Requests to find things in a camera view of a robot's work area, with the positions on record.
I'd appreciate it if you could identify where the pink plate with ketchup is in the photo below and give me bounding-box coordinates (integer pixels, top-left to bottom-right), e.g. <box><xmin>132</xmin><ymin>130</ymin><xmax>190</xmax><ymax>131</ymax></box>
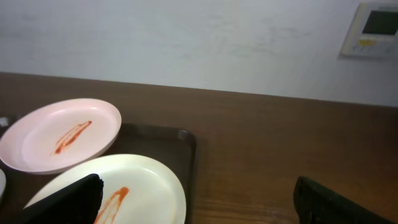
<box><xmin>1</xmin><ymin>98</ymin><xmax>122</xmax><ymax>174</ymax></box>

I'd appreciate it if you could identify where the brown plastic tray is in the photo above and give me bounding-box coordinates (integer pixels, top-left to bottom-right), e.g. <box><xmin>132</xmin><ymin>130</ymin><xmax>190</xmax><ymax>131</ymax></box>
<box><xmin>1</xmin><ymin>123</ymin><xmax>197</xmax><ymax>224</ymax></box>

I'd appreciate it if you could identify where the cream plate with ketchup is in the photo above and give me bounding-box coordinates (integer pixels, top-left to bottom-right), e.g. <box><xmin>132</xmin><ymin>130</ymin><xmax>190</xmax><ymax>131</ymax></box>
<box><xmin>28</xmin><ymin>154</ymin><xmax>187</xmax><ymax>224</ymax></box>

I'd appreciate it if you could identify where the white wall control panel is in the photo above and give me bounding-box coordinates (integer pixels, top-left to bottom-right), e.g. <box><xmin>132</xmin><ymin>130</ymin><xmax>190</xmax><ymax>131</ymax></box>
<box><xmin>340</xmin><ymin>2</ymin><xmax>397</xmax><ymax>58</ymax></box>

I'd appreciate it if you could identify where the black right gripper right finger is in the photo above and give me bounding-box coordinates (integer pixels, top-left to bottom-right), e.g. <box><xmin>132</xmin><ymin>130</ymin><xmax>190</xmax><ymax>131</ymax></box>
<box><xmin>293</xmin><ymin>176</ymin><xmax>393</xmax><ymax>224</ymax></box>

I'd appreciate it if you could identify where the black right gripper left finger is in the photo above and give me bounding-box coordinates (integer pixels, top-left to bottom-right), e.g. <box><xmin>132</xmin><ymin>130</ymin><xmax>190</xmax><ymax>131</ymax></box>
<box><xmin>19</xmin><ymin>174</ymin><xmax>104</xmax><ymax>224</ymax></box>

